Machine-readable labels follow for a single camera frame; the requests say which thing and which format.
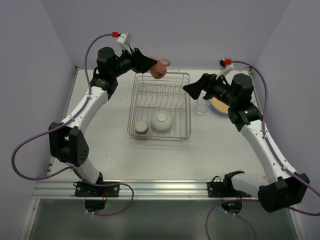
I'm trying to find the clear drinking glass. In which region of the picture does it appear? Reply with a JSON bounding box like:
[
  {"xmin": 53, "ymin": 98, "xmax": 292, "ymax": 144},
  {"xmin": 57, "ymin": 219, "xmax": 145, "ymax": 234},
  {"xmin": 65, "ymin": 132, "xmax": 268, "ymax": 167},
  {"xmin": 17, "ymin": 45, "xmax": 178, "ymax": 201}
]
[{"xmin": 195, "ymin": 98, "xmax": 210, "ymax": 115}]

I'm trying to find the metal wire dish rack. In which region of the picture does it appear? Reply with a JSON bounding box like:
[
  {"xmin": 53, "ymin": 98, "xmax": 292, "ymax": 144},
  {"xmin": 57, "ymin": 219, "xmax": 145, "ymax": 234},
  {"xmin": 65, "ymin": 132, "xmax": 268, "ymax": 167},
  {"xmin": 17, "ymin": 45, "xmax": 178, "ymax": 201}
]
[{"xmin": 127, "ymin": 71, "xmax": 192, "ymax": 142}]

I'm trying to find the pink mug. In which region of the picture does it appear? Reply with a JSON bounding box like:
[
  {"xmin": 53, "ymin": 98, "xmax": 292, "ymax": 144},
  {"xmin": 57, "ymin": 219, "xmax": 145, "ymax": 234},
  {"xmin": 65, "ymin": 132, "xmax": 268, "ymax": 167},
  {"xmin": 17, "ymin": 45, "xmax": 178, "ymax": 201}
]
[{"xmin": 149, "ymin": 56, "xmax": 171, "ymax": 80}]

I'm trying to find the aluminium front rail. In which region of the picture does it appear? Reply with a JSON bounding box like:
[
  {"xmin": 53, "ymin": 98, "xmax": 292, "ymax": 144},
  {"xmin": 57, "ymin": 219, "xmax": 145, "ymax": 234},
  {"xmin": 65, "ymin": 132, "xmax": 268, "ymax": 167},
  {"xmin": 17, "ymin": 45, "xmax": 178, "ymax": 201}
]
[{"xmin": 32, "ymin": 178, "xmax": 296, "ymax": 201}]

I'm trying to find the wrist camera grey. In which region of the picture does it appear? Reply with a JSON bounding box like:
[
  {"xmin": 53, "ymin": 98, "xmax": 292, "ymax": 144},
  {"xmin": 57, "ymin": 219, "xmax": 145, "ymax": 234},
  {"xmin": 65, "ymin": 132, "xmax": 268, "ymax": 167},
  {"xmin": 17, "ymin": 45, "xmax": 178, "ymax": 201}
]
[
  {"xmin": 116, "ymin": 32, "xmax": 133, "ymax": 54},
  {"xmin": 216, "ymin": 58, "xmax": 234, "ymax": 79}
]

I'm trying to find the white bowl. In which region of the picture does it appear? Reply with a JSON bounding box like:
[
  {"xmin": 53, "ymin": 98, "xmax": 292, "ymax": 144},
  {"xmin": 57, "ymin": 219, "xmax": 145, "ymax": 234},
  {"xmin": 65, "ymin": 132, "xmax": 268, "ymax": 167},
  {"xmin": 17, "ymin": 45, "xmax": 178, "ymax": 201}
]
[{"xmin": 150, "ymin": 111, "xmax": 173, "ymax": 133}]

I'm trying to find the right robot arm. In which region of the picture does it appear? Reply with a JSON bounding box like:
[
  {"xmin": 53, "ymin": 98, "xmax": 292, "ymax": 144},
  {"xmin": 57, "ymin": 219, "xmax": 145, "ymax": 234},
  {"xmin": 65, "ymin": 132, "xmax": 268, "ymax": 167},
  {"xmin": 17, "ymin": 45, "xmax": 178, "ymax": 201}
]
[{"xmin": 183, "ymin": 73, "xmax": 310, "ymax": 213}]

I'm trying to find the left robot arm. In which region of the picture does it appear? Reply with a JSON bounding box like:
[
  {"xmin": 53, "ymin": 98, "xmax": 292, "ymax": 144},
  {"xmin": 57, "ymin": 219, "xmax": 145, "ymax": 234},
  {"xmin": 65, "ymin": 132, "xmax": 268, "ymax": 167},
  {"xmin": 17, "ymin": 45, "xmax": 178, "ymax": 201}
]
[{"xmin": 49, "ymin": 47, "xmax": 157, "ymax": 185}]

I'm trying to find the white and brown cup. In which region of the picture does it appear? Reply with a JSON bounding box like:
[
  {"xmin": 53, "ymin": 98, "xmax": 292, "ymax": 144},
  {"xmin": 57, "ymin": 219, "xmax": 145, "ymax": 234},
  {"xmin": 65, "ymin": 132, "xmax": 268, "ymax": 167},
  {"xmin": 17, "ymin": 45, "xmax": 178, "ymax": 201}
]
[{"xmin": 134, "ymin": 120, "xmax": 149, "ymax": 135}]

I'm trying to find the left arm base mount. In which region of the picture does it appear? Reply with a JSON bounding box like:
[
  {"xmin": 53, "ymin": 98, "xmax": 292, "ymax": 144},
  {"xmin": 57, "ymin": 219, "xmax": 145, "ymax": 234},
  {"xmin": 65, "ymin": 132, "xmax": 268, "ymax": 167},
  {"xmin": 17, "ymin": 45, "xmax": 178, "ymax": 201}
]
[{"xmin": 73, "ymin": 181, "xmax": 120, "ymax": 212}]

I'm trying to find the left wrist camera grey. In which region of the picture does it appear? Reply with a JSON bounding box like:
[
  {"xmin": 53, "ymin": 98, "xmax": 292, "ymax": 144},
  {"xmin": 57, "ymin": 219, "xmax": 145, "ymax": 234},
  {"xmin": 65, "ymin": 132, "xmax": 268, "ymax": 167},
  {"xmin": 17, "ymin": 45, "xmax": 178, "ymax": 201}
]
[{"xmin": 116, "ymin": 32, "xmax": 133, "ymax": 54}]

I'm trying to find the yellow plate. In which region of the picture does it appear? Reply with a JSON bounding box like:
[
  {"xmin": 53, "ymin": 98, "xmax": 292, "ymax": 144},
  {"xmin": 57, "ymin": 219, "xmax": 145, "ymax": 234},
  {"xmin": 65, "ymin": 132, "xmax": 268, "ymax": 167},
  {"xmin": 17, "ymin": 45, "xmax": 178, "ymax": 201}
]
[{"xmin": 211, "ymin": 97, "xmax": 229, "ymax": 109}]

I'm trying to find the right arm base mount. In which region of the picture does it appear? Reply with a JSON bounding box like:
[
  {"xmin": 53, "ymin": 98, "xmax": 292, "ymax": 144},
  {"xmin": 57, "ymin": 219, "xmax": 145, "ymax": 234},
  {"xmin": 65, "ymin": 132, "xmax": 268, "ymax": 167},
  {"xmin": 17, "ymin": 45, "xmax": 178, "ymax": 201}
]
[{"xmin": 206, "ymin": 176, "xmax": 252, "ymax": 214}]

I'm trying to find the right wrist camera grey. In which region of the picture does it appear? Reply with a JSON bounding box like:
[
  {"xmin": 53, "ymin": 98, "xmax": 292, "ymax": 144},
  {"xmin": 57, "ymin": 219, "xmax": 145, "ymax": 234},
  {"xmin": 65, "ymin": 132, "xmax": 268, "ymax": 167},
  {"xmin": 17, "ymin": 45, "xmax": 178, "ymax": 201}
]
[{"xmin": 216, "ymin": 58, "xmax": 234, "ymax": 79}]

